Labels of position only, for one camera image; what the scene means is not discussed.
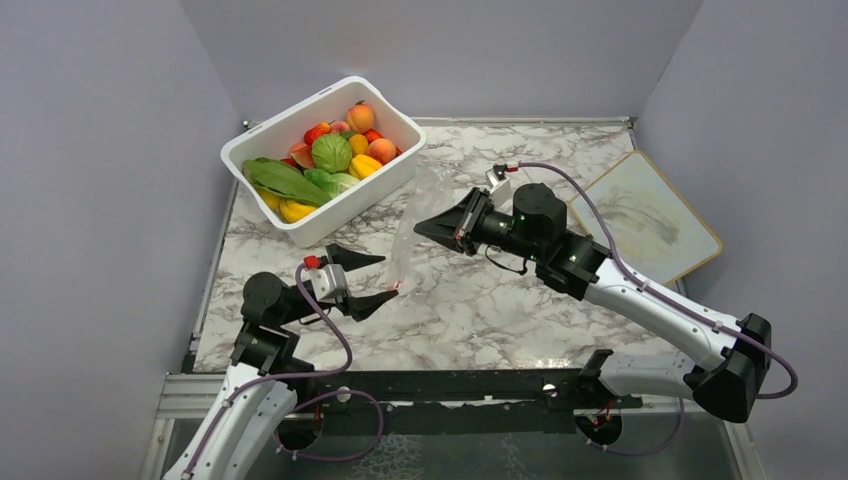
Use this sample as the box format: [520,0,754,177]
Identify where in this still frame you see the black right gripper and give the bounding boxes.
[415,187,544,263]

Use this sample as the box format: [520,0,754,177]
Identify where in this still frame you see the clear zip bag orange zipper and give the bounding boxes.
[387,166,455,290]

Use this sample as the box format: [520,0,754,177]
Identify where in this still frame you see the green cabbage toy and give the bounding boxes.
[311,133,353,173]

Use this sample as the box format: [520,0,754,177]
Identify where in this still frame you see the green leafy vegetable toy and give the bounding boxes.
[242,159,331,207]

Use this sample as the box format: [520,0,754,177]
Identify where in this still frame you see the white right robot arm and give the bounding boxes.
[414,183,772,423]

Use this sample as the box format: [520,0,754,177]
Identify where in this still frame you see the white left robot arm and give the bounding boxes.
[164,244,398,479]

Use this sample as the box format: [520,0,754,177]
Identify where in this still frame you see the yellow banana toy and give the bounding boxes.
[278,199,317,224]

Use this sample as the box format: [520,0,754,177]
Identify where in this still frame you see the light green lettuce toy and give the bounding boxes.
[303,169,359,198]

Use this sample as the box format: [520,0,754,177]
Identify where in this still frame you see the peach toy right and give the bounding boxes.
[367,138,398,165]

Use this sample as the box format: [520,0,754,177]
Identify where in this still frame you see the peach toy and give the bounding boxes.
[346,101,376,134]
[367,138,398,165]

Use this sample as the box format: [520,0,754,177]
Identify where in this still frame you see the yellow bell pepper toy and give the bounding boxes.
[348,154,383,180]

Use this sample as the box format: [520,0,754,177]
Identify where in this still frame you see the small yellow mango toy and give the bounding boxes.
[348,134,369,156]

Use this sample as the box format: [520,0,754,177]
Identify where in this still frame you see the peach toy at back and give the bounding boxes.
[346,101,376,134]

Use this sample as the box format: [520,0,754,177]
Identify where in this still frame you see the watermelon slice toy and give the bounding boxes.
[289,142,316,170]

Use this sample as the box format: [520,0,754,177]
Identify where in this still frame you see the white plastic bin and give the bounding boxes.
[220,76,426,247]

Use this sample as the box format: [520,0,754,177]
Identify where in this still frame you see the wood framed white board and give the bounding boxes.
[584,151,723,286]

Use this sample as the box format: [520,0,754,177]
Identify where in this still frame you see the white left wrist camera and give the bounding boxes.
[304,256,349,303]

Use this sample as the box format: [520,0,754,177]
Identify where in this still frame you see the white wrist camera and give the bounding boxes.
[304,256,349,303]
[486,164,513,208]

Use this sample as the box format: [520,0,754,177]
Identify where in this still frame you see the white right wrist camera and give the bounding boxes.
[486,164,513,208]

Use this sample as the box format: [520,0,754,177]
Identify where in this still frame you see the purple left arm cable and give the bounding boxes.
[180,263,355,480]

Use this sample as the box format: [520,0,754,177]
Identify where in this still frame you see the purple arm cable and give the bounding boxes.
[180,263,355,480]
[506,161,800,401]

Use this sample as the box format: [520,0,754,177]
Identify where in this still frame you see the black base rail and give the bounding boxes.
[310,368,642,435]

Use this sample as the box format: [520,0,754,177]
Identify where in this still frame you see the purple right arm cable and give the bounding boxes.
[506,161,800,401]

